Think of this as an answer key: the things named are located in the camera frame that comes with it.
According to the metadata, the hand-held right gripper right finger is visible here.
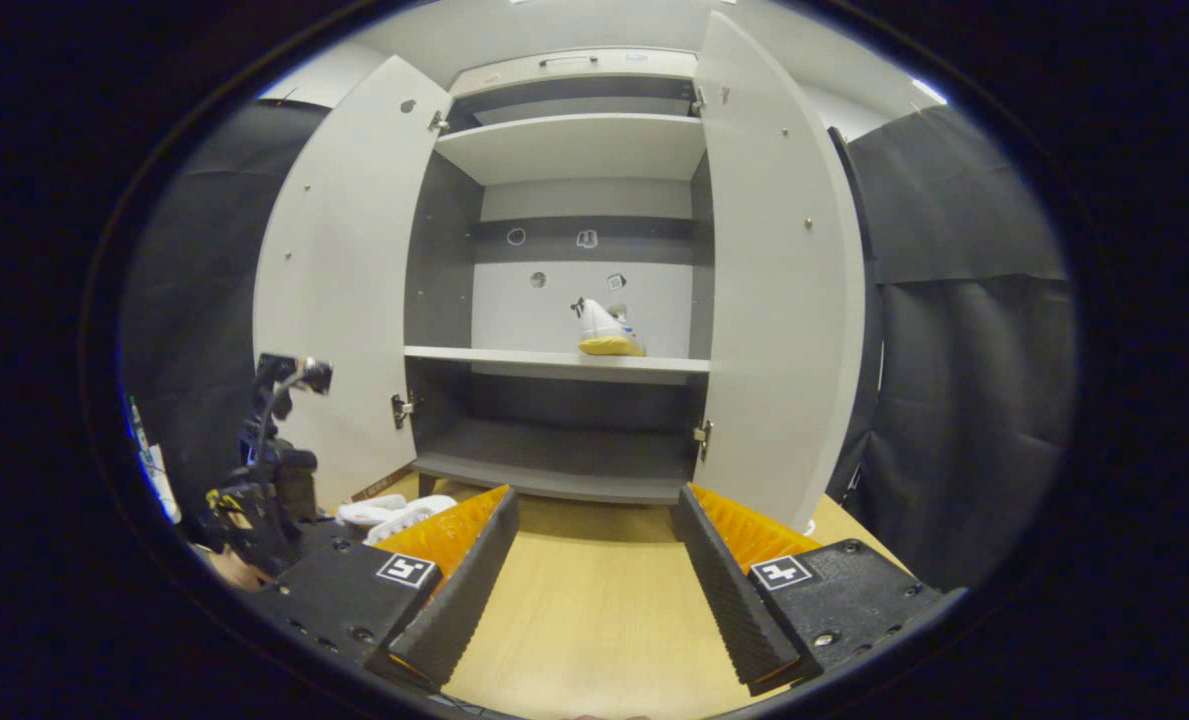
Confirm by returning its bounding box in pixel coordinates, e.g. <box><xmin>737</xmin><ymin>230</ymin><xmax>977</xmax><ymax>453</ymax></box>
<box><xmin>668</xmin><ymin>483</ymin><xmax>963</xmax><ymax>697</ymax></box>

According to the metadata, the white shoe yellow sole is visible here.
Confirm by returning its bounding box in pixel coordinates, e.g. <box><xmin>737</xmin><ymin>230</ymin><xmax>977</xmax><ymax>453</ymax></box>
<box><xmin>574</xmin><ymin>297</ymin><xmax>647</xmax><ymax>358</ymax></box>
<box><xmin>337</xmin><ymin>494</ymin><xmax>458</xmax><ymax>547</ymax></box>

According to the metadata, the black backdrop cloth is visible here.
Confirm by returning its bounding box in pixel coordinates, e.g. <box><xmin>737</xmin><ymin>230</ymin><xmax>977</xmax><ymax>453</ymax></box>
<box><xmin>119</xmin><ymin>100</ymin><xmax>1080</xmax><ymax>591</ymax></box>

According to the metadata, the grey cabinet drawer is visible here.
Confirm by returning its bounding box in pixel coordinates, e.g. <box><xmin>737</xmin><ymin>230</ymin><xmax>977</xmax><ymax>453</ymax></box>
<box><xmin>449</xmin><ymin>47</ymin><xmax>700</xmax><ymax>98</ymax></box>

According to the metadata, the white shoe cabinet door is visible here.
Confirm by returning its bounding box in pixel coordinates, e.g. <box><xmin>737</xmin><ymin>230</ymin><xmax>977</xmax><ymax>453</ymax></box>
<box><xmin>692</xmin><ymin>12</ymin><xmax>867</xmax><ymax>531</ymax></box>
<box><xmin>252</xmin><ymin>55</ymin><xmax>453</xmax><ymax>511</ymax></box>

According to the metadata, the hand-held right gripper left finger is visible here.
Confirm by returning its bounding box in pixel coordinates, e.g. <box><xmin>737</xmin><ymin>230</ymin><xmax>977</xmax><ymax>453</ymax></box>
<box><xmin>252</xmin><ymin>485</ymin><xmax>521</xmax><ymax>691</ymax></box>

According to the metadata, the white grey shoe cabinet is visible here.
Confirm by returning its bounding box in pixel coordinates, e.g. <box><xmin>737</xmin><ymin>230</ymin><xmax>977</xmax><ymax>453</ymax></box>
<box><xmin>252</xmin><ymin>12</ymin><xmax>867</xmax><ymax>531</ymax></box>

